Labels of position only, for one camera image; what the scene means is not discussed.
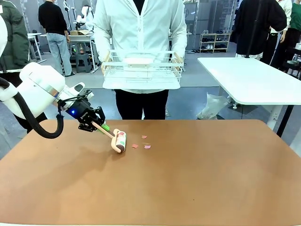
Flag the grey metal cabinets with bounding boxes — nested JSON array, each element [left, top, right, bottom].
[[183, 0, 238, 47]]

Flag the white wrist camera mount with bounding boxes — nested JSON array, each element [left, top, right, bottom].
[[63, 82, 95, 101]]

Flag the person in white jacket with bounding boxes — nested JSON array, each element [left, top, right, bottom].
[[93, 0, 188, 121]]

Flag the person's right forearm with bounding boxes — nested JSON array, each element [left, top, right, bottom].
[[93, 21, 113, 62]]

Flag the grey step stool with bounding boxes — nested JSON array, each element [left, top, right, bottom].
[[75, 52, 93, 74]]

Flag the person's left forearm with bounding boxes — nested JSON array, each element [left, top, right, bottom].
[[168, 21, 188, 58]]

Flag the brown cardboard box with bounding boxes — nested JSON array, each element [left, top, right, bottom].
[[70, 29, 90, 36]]

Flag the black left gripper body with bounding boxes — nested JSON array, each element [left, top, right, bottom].
[[64, 99, 95, 124]]

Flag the black corrugated cable hose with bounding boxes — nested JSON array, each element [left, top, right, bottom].
[[0, 77, 64, 139]]

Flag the black utility cart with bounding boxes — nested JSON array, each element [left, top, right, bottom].
[[281, 43, 301, 80]]

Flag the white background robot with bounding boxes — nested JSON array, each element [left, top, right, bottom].
[[63, 0, 95, 32]]

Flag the black stand pole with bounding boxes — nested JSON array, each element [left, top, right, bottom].
[[244, 0, 263, 59]]

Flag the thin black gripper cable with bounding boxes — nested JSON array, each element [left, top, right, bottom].
[[56, 89, 93, 120]]

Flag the white background workbench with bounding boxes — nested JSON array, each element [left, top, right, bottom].
[[39, 32, 101, 73]]

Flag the person in dark green jacket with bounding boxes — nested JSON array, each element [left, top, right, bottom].
[[0, 0, 48, 134]]

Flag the peach lint roller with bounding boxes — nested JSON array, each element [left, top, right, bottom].
[[92, 121, 127, 154]]

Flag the person's left hand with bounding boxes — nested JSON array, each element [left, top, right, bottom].
[[174, 52, 185, 71]]

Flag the white side table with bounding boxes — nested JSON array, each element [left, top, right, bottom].
[[197, 57, 301, 138]]

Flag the white wire dish rack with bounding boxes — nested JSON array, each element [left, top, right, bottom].
[[101, 49, 184, 83]]

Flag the person in black sweater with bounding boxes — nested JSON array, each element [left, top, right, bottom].
[[38, 0, 76, 78]]

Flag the person in green top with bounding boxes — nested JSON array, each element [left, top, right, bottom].
[[272, 1, 301, 70]]

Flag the translucent ribbed drip tray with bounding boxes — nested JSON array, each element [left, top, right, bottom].
[[103, 76, 181, 90]]

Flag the wooden shoe rack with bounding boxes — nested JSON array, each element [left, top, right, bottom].
[[199, 32, 232, 53]]

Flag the person in cream top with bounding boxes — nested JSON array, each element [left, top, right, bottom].
[[262, 0, 293, 65]]

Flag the person's right hand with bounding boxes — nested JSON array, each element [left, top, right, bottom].
[[101, 51, 111, 74]]

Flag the person in black coat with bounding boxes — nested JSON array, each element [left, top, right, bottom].
[[234, 0, 288, 60]]

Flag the white plastic cutlery caddy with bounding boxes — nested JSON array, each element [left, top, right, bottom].
[[122, 57, 154, 69]]

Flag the clear plastic bag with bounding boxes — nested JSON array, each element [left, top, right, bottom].
[[196, 92, 230, 120]]

